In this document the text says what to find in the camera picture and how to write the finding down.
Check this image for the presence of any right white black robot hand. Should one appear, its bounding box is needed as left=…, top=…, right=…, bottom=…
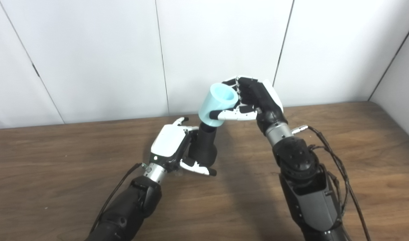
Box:
left=209, top=76, right=288, bottom=135

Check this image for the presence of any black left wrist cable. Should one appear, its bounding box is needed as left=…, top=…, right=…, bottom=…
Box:
left=89, top=163, right=146, bottom=235

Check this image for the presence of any black flared nozzle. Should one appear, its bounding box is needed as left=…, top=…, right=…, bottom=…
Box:
left=188, top=122, right=218, bottom=168

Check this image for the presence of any light blue cylinder cup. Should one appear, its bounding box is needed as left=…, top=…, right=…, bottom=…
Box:
left=198, top=83, right=239, bottom=127

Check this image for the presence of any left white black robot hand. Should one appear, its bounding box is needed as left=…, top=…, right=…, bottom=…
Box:
left=149, top=117, right=217, bottom=176

